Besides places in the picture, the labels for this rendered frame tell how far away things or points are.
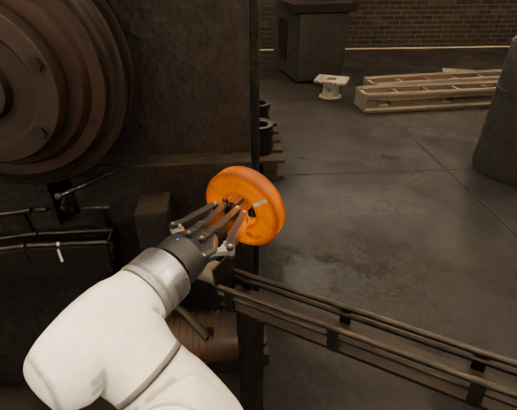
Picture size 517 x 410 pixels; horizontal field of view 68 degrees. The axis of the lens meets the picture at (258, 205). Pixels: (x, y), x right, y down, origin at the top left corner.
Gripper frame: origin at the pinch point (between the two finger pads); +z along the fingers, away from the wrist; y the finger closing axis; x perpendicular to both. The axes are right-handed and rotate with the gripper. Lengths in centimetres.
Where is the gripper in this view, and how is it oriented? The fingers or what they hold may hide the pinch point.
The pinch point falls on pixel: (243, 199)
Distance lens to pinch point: 69.7
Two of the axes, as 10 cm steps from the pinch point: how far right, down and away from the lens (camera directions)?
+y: 8.6, 2.7, -4.3
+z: 5.1, -5.1, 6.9
